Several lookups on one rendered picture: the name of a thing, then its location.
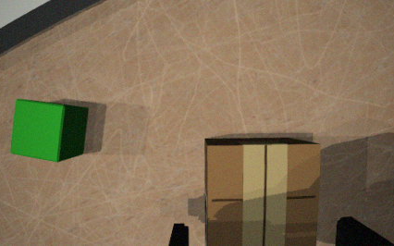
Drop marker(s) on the green block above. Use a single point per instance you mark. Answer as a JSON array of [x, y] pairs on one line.
[[52, 132]]

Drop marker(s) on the brown cardboard box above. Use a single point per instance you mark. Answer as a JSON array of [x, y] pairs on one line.
[[261, 192]]

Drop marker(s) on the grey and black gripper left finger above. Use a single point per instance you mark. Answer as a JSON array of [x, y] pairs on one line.
[[179, 235]]

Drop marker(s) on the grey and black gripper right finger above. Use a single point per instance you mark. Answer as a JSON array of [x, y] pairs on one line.
[[351, 232]]

